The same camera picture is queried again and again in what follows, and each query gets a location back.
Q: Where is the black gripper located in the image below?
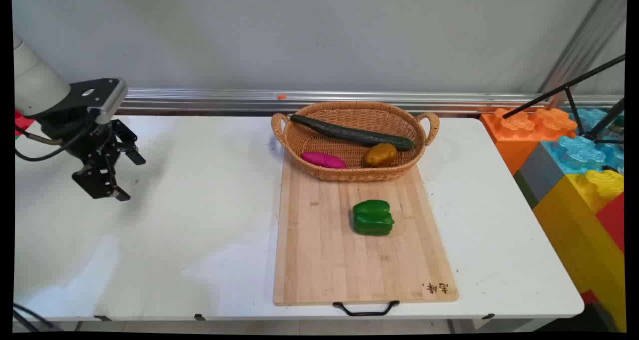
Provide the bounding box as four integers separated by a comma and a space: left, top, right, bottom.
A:
39, 111, 147, 202

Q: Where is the dark green cucumber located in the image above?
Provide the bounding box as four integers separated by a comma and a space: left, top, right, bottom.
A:
290, 114, 415, 151

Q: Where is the red flower-top toy block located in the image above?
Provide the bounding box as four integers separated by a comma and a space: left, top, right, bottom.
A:
14, 109, 36, 140

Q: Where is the purple sweet potato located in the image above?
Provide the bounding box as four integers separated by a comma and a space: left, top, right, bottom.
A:
301, 152, 347, 169

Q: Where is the woven wicker basket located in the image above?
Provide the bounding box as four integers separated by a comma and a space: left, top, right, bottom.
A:
271, 101, 440, 182

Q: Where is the wooden cutting board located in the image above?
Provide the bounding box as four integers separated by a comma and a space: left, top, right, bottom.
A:
273, 156, 459, 307

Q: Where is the green bell pepper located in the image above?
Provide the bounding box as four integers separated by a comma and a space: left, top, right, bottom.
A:
352, 199, 395, 237

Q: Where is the brown potato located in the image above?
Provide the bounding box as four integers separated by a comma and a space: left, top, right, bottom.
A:
363, 143, 398, 168

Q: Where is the orange giant toy block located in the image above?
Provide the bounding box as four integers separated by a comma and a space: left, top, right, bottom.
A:
480, 107, 579, 176

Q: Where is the grey giant toy block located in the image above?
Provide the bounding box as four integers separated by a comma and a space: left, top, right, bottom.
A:
514, 142, 558, 209

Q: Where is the blue giant toy block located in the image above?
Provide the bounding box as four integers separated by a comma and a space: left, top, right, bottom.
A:
541, 107, 626, 175

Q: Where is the black tripod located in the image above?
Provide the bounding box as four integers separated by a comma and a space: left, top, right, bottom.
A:
503, 54, 626, 145

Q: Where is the yellow giant toy block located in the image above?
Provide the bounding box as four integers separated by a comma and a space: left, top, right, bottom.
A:
532, 169, 627, 333

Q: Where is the red giant toy block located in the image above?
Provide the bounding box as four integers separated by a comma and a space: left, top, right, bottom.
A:
595, 192, 626, 254

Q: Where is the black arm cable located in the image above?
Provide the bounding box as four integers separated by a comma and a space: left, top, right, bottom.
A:
14, 123, 98, 162

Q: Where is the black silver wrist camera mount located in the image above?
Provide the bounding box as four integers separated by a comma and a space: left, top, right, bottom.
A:
48, 78, 128, 125

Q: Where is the aluminium wall rail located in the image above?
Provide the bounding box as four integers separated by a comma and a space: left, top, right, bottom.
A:
116, 88, 625, 116

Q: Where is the plain black floor cable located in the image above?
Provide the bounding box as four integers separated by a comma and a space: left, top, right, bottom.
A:
13, 303, 64, 333

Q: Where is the black cutting board handle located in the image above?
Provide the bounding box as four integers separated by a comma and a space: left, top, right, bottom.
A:
332, 301, 400, 317

